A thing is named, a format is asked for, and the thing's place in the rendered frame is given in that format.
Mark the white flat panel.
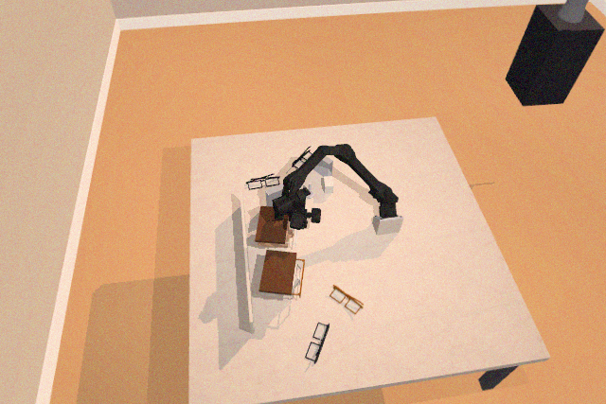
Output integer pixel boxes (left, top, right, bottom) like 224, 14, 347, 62
240, 190, 255, 334

